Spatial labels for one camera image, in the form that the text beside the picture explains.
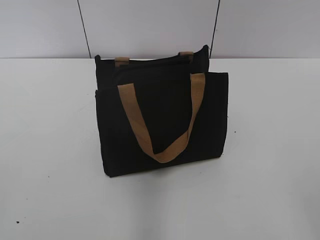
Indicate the black tote bag tan handles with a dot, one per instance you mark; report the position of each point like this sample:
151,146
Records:
153,114

